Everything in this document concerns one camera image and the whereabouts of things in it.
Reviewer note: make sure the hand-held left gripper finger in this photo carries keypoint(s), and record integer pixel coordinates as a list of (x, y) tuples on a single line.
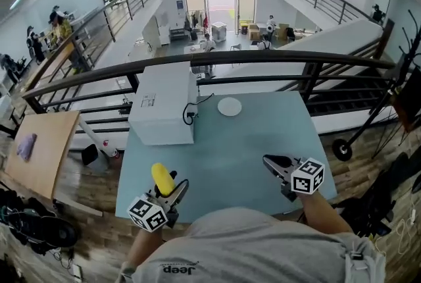
[(179, 191)]

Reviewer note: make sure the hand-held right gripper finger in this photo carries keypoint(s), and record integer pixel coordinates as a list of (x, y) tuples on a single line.
[(274, 170), (282, 160)]

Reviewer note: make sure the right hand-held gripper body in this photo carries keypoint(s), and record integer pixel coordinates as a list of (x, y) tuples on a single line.
[(307, 176)]

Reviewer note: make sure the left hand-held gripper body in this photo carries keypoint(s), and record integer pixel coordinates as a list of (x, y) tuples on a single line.
[(146, 213)]

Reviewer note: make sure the yellow corn cob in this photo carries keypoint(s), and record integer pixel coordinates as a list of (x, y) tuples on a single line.
[(162, 179)]

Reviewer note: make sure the white round plate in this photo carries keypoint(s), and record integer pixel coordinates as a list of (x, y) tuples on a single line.
[(229, 107)]

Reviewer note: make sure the person's left forearm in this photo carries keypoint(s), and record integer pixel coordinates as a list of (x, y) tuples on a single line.
[(144, 248)]

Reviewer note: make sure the person's right forearm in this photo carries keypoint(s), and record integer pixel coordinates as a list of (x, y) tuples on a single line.
[(324, 212)]

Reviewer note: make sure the black bag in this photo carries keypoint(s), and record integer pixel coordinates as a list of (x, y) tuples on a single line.
[(378, 206)]

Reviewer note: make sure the person's grey shirt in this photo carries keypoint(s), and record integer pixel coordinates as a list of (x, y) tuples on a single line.
[(256, 245)]

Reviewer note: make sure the black stool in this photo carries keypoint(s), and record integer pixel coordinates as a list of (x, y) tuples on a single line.
[(89, 155)]

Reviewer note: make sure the large white box appliance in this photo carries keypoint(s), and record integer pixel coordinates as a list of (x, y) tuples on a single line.
[(162, 107)]

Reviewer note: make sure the white power strip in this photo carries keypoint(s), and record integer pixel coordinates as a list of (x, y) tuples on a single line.
[(76, 272)]

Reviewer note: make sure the dark staircase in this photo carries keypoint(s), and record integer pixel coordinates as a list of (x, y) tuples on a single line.
[(348, 91)]

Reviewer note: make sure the black metal railing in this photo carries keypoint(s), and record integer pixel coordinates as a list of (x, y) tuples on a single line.
[(250, 58)]

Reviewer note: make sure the pile of black bags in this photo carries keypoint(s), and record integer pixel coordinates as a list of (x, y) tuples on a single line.
[(33, 225)]

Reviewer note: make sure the light wooden side table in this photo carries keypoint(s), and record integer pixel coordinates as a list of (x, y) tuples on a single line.
[(42, 153)]

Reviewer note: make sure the cardboard box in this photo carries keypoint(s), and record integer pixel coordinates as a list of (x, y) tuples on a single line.
[(253, 32)]

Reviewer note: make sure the purple cloth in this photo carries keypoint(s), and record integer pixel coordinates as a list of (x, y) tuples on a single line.
[(27, 146)]

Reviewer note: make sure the yellow bin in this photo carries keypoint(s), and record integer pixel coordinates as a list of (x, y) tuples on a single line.
[(244, 27)]

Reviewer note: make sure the white crate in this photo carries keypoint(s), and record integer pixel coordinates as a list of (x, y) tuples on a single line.
[(219, 31)]

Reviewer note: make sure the black coat stand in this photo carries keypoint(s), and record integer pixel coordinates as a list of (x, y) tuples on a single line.
[(406, 54)]

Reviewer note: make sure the white cabinet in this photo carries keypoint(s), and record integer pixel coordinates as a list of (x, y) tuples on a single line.
[(152, 33)]

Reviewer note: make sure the black balcony railing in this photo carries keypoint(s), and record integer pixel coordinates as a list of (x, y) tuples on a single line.
[(108, 13), (325, 2)]

